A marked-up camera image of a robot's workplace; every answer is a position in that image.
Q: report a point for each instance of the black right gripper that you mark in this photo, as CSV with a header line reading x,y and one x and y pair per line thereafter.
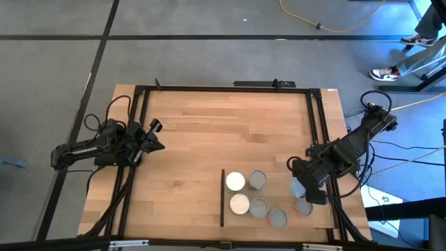
x,y
311,172

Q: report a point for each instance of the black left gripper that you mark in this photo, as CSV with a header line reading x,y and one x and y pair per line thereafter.
x,y
136,143

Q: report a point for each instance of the red and white labelled can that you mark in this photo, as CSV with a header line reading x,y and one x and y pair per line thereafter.
x,y
304,208

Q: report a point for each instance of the can with red black letters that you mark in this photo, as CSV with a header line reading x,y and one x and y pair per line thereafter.
x,y
297,187

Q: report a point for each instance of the yellow and pink can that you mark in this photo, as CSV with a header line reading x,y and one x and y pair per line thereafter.
x,y
278,218

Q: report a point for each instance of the Cherries can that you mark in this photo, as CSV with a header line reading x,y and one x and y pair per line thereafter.
x,y
239,203

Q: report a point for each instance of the Carrots can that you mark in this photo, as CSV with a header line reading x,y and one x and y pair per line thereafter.
x,y
235,181

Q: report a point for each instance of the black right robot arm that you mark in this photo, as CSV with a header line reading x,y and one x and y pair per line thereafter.
x,y
355,143

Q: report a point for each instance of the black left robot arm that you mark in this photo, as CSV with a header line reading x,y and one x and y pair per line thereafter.
x,y
87,150

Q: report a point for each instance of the black shelf side panel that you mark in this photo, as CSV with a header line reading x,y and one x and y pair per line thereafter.
x,y
222,198

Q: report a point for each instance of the white printed sheet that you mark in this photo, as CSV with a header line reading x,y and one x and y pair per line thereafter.
x,y
380,198

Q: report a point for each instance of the black bar device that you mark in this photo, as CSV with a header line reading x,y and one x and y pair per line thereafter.
x,y
258,84

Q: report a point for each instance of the black furniture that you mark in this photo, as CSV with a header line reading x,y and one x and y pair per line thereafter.
x,y
435,230

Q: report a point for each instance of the black stand base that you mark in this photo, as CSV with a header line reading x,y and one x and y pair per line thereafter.
x,y
400,89

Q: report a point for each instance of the blue tape scrap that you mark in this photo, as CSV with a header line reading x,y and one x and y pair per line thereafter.
x,y
14,162

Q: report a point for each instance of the person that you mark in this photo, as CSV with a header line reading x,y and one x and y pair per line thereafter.
x,y
421,57

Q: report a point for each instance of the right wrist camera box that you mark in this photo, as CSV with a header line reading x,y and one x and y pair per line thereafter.
x,y
295,166

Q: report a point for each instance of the silver metal bracket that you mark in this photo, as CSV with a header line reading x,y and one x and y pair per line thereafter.
x,y
129,243
322,247

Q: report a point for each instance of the black aluminium table frame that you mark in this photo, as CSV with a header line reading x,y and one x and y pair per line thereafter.
x,y
195,89

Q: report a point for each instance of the black frame beam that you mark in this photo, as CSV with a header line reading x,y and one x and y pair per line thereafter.
x,y
52,244

